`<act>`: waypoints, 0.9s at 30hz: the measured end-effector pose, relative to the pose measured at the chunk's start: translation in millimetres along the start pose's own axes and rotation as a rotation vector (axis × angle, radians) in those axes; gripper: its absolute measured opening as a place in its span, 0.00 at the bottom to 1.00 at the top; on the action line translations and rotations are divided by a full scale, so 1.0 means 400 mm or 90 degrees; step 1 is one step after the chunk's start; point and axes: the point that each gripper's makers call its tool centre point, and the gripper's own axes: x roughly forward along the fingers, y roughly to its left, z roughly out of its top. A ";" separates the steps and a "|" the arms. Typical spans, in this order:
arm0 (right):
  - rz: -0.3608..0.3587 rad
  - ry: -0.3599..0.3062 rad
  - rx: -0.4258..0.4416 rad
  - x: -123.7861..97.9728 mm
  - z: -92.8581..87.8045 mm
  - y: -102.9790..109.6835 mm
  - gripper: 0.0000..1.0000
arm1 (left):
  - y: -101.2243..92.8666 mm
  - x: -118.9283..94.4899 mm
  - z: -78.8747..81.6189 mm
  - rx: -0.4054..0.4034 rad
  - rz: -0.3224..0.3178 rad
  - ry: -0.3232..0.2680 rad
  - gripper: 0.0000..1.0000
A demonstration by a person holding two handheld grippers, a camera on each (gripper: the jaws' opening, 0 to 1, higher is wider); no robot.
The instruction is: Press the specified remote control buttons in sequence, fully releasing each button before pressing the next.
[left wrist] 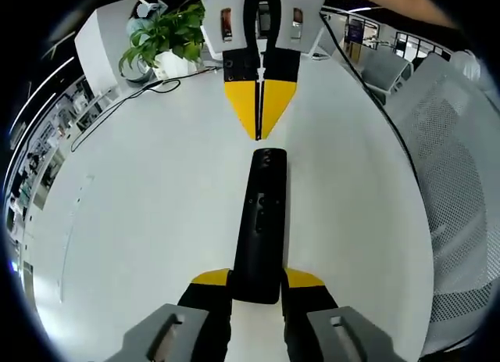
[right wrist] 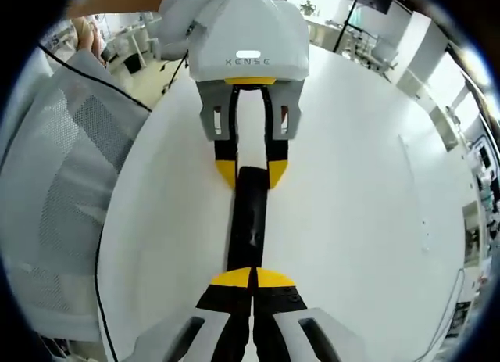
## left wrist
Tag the wide white square pillar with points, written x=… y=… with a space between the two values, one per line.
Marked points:
x=97 y=45

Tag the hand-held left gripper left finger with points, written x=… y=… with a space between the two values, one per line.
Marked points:
x=176 y=334

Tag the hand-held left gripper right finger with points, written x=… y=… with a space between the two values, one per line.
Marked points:
x=332 y=334

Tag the black remote control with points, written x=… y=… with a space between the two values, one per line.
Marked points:
x=261 y=241

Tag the dark grey round object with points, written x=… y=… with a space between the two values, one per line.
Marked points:
x=136 y=78

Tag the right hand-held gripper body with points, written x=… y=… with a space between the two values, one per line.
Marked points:
x=263 y=20

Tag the white table socket panel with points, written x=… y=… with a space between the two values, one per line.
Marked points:
x=78 y=209

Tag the green potted plant white pot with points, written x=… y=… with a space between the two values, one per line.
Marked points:
x=168 y=29

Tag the white mesh office chair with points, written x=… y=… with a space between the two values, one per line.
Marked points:
x=449 y=162

